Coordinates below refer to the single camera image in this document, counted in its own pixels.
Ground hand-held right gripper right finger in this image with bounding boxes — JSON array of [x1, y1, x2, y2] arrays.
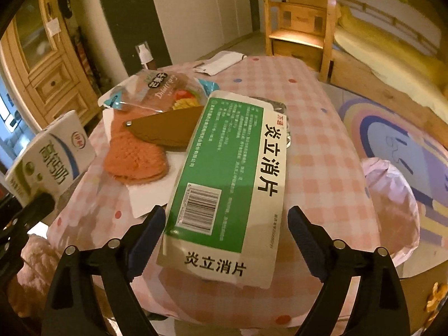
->
[[287, 206, 411, 336]]

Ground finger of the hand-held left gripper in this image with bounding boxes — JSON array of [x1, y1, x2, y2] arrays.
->
[[19, 191, 57, 230]]

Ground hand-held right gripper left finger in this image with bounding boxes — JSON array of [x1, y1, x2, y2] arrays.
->
[[41, 205, 167, 336]]

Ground white and blue milk carton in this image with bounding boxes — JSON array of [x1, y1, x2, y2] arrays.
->
[[5, 109, 97, 205]]

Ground pink plastic bag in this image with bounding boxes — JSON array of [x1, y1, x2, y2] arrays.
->
[[360, 157, 421, 277]]

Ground green and white medicine box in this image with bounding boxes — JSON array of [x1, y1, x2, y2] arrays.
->
[[156, 90, 288, 288]]

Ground brown spray bottle white cap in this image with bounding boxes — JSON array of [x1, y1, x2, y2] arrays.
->
[[135, 44, 158, 72]]

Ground white paper packet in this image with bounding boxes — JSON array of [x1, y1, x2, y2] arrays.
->
[[192, 51, 246, 76]]

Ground pink fluffy cloth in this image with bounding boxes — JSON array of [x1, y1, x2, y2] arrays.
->
[[7, 233, 67, 319]]

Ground white card sheet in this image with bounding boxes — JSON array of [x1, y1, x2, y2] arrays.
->
[[101, 108, 190, 218]]

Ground orange knitted cloth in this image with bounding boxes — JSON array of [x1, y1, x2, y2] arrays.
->
[[103, 107, 169, 184]]

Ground pink checkered tablecloth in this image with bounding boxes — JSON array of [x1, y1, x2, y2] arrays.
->
[[47, 56, 382, 330]]

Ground brown leather sheath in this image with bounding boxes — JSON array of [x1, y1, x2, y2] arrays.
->
[[125, 106, 204, 149]]

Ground wooden cabinet with drawers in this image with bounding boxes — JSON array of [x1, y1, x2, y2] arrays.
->
[[0, 0, 106, 125]]

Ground silver foil blister pack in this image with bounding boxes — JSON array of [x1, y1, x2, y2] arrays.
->
[[257, 96, 293, 149]]

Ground rainbow print rug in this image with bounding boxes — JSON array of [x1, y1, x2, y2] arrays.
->
[[338, 96, 448, 277]]

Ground clear dried fruit snack packet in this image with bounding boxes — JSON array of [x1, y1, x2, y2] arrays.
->
[[98, 70, 219, 113]]

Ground dark patterned bundle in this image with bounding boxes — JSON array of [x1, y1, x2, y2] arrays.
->
[[70, 24, 113, 92]]

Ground wooden bunk bed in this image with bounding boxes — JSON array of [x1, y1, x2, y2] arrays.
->
[[325, 0, 448, 148]]

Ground white paper note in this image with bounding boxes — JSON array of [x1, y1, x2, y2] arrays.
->
[[45, 17, 62, 38]]

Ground yellow mattress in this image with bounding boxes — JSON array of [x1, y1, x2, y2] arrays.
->
[[332, 5, 448, 109]]

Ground wooden stair drawers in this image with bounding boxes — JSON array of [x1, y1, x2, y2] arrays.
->
[[261, 0, 338, 85]]

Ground white wardrobe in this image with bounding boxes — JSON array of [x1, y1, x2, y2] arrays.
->
[[145, 0, 263, 60]]

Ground dark green wall panel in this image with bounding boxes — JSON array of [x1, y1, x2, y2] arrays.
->
[[93, 0, 172, 81]]

